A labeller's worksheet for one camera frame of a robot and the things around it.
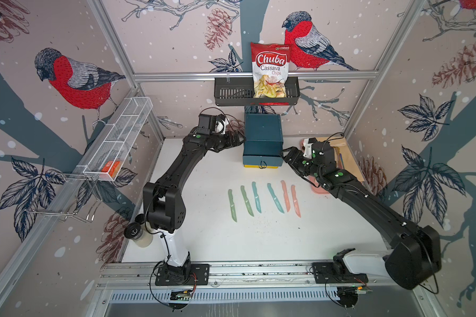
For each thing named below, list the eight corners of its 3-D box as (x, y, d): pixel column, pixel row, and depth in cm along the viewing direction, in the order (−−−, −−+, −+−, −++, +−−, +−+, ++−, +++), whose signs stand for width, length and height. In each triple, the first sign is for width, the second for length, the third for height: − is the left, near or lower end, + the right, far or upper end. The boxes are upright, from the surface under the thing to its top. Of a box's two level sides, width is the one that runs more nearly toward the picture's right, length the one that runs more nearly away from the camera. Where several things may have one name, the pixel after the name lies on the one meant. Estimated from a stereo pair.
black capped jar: (133, 247, 81) (120, 239, 73) (139, 231, 85) (127, 222, 77) (150, 247, 81) (139, 239, 73) (155, 231, 85) (144, 222, 77)
